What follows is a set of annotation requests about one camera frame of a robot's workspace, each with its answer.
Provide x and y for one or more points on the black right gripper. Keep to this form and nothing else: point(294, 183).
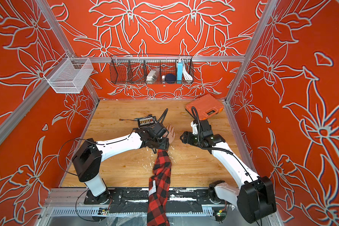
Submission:
point(187, 138)

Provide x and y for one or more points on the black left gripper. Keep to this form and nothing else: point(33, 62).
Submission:
point(165, 145)

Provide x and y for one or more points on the mannequin hand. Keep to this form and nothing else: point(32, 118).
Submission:
point(170, 133)

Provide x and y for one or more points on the red black plaid sleeve arm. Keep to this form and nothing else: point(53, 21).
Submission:
point(160, 186)

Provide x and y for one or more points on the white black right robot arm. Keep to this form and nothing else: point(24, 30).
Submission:
point(255, 195)

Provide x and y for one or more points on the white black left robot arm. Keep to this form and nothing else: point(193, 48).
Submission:
point(87, 160)

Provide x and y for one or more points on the black charging board yellow connectors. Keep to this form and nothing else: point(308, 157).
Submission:
point(146, 122)

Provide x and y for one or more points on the orange tool case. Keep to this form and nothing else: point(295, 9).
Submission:
point(206, 106)

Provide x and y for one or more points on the dark blue round object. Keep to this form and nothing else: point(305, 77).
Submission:
point(170, 78)

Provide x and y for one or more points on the silver pouch in basket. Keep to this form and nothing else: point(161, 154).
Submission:
point(153, 76)

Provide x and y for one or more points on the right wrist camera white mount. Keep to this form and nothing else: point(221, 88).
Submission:
point(201, 129)

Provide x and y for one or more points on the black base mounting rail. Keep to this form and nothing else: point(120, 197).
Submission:
point(174, 200)

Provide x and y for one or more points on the black wire wall basket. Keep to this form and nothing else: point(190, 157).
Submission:
point(130, 70)

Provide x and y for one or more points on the clear plastic wall bin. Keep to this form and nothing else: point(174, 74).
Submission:
point(70, 75)

